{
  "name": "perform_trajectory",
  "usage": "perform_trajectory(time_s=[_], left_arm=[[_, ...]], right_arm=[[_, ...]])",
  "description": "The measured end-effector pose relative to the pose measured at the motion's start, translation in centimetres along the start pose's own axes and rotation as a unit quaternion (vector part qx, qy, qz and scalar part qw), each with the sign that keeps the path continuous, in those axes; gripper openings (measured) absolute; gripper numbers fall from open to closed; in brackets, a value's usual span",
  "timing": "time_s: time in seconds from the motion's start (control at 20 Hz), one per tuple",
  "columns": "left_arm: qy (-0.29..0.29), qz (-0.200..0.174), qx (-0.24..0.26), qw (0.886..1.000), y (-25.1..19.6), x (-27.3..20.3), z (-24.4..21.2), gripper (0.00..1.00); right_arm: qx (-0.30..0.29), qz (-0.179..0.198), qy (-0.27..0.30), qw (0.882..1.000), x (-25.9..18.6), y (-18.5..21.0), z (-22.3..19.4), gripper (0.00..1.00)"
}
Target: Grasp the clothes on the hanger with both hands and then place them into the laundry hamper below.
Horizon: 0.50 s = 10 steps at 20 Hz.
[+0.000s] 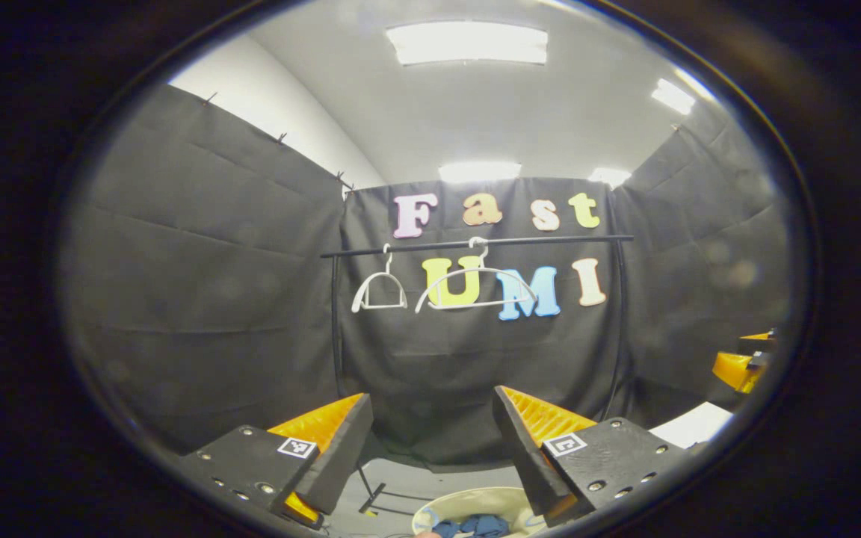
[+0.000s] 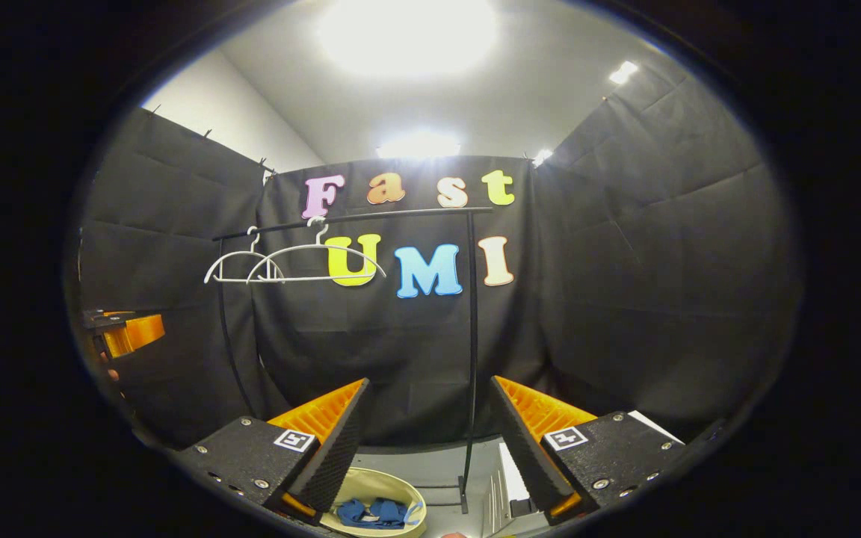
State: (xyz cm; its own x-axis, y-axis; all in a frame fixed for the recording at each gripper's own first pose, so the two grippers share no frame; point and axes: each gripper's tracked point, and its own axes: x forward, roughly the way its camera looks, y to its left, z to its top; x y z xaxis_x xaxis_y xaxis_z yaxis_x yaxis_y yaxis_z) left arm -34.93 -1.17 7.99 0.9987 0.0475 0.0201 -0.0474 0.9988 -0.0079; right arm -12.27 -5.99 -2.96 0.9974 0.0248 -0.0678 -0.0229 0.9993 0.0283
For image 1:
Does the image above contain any white box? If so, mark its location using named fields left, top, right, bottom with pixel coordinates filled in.
left=649, top=401, right=735, bottom=451

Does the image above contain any cream laundry hamper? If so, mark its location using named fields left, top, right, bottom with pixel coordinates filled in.
left=410, top=487, right=551, bottom=538

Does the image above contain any blue corduroy jacket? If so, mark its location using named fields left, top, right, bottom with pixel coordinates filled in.
left=430, top=513, right=512, bottom=538

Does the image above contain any ceiling light panel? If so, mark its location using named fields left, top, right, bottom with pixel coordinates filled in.
left=438, top=161, right=522, bottom=184
left=651, top=78, right=697, bottom=115
left=387, top=22, right=549, bottom=66
left=587, top=167, right=632, bottom=188

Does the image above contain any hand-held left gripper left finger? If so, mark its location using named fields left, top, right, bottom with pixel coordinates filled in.
left=176, top=392, right=375, bottom=528

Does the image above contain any white clothes hanger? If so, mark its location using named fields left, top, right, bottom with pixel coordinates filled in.
left=351, top=243, right=409, bottom=313
left=414, top=237, right=538, bottom=313

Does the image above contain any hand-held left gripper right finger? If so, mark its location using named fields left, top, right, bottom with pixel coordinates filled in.
left=492, top=385, right=689, bottom=528

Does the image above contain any black clothes rack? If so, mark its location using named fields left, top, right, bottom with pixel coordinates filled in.
left=320, top=234, right=635, bottom=516

